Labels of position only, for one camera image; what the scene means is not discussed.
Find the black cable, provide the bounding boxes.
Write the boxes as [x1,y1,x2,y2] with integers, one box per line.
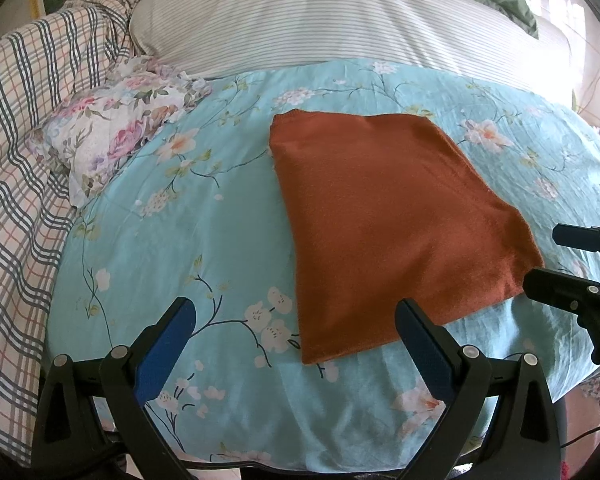
[559,421,600,450]

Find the pink floral pillow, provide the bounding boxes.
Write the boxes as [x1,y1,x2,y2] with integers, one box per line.
[27,57,214,209]

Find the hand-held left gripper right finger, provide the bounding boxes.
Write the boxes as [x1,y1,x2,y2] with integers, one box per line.
[395,298,564,480]

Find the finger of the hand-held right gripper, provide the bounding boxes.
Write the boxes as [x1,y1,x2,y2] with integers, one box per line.
[522,267,600,366]
[552,222,600,262]

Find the white striped pillow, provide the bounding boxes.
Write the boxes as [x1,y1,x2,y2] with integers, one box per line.
[129,0,581,107]

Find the plaid blanket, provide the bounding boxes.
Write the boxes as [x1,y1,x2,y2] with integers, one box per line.
[0,0,149,467]

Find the rust orange garment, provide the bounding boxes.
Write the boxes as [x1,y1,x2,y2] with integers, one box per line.
[269,109,546,367]

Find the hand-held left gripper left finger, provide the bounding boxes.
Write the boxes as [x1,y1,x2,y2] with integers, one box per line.
[32,296,201,480]

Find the light blue floral bedsheet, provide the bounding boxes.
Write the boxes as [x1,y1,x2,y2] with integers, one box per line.
[42,57,600,473]

